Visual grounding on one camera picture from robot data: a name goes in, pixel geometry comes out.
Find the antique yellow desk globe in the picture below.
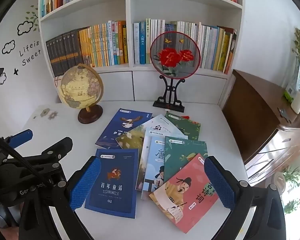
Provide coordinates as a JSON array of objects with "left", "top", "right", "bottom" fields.
[{"left": 58, "top": 63, "right": 104, "bottom": 124}]

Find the black carved fan stand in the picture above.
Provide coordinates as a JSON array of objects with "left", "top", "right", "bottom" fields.
[{"left": 153, "top": 75, "right": 185, "bottom": 113}]

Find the white rabbit hill book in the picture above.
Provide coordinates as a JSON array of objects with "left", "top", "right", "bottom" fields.
[{"left": 143, "top": 114, "right": 188, "bottom": 139}]

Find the dark blue fairy tale book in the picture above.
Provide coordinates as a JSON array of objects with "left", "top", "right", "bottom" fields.
[{"left": 85, "top": 149, "right": 139, "bottom": 219}]

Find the white cup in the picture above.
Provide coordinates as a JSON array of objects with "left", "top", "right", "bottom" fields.
[{"left": 291, "top": 89, "right": 300, "bottom": 114}]

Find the dark green insect book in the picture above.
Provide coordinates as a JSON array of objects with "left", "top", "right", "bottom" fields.
[{"left": 165, "top": 112, "right": 201, "bottom": 140}]

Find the black book set row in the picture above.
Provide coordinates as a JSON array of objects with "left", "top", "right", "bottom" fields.
[{"left": 46, "top": 28, "right": 84, "bottom": 77}]

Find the right shelf book row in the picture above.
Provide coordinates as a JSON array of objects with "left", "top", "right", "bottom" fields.
[{"left": 133, "top": 18, "right": 237, "bottom": 79}]

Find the blue eagle cover book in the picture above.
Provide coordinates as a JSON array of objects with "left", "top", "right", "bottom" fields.
[{"left": 95, "top": 108, "right": 152, "bottom": 149}]

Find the olive flower cover book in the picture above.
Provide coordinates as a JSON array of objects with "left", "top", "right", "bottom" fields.
[{"left": 116, "top": 124, "right": 146, "bottom": 151}]

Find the brown wooden cabinet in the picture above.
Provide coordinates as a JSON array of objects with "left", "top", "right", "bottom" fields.
[{"left": 222, "top": 70, "right": 300, "bottom": 185}]

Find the white bookshelf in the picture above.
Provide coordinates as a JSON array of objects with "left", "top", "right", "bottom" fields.
[{"left": 38, "top": 0, "right": 244, "bottom": 105}]

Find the light blue Tang poetry book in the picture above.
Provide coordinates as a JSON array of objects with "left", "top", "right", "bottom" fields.
[{"left": 141, "top": 129, "right": 165, "bottom": 200}]

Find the teal green leaf book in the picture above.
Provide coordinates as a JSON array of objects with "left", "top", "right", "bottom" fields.
[{"left": 164, "top": 136, "right": 208, "bottom": 182}]

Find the orange yellow book row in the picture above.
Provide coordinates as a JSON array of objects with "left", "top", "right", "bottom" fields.
[{"left": 77, "top": 20, "right": 128, "bottom": 67}]

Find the red peony embroidered fan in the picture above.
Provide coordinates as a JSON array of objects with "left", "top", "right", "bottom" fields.
[{"left": 150, "top": 31, "right": 201, "bottom": 79}]

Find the pink poetry book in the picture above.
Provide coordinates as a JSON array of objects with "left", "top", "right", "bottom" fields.
[{"left": 149, "top": 153, "right": 218, "bottom": 233}]

